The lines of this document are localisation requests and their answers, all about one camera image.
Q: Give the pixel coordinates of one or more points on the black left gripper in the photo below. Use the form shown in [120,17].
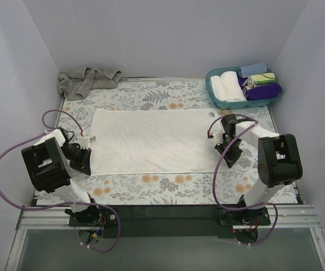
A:
[83,157]

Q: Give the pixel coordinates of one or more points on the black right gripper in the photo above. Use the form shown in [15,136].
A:
[229,149]

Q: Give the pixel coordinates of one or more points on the white towel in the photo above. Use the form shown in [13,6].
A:
[232,87]
[155,141]
[218,88]

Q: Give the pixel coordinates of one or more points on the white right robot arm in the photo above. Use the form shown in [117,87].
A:
[278,165]

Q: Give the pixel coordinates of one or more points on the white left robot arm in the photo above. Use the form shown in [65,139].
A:
[50,162]

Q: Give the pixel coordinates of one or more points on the teal plastic basket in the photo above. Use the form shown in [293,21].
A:
[233,105]

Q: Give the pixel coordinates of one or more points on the floral patterned table mat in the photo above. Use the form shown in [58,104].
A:
[160,188]

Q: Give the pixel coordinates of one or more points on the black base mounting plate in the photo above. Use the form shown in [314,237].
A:
[186,220]

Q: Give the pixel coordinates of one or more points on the rolled purple towel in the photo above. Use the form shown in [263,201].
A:
[266,91]

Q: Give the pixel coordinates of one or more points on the crumpled grey towel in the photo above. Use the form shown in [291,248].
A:
[76,85]

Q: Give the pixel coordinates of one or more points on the rolled light blue towel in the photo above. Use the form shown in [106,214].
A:
[249,70]

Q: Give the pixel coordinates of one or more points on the rolled green striped towel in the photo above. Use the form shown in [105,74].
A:
[259,79]

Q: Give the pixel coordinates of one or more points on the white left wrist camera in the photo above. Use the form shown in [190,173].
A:
[85,141]

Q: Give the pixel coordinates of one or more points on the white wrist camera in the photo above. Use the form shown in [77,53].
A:
[85,141]
[214,132]

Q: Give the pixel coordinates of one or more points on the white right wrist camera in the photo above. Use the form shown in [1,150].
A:
[214,132]

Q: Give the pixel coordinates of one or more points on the aluminium frame rail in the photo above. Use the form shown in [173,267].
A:
[171,238]

